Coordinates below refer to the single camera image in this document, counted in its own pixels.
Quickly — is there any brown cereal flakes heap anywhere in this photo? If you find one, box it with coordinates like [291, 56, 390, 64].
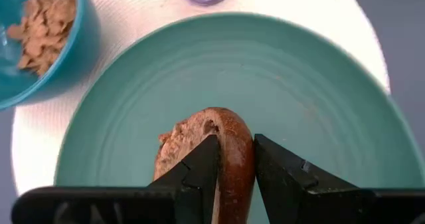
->
[6, 0, 78, 77]

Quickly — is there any teal bowl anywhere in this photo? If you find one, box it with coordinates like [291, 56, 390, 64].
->
[0, 0, 101, 112]

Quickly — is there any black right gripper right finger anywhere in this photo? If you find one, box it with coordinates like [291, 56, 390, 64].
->
[254, 133, 425, 224]

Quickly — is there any green round plate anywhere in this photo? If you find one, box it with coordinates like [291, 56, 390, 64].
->
[53, 12, 425, 224]

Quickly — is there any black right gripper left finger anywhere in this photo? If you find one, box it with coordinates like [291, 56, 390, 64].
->
[11, 134, 222, 224]

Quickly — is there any brown bread slice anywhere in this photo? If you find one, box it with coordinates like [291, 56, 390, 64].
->
[153, 106, 256, 224]

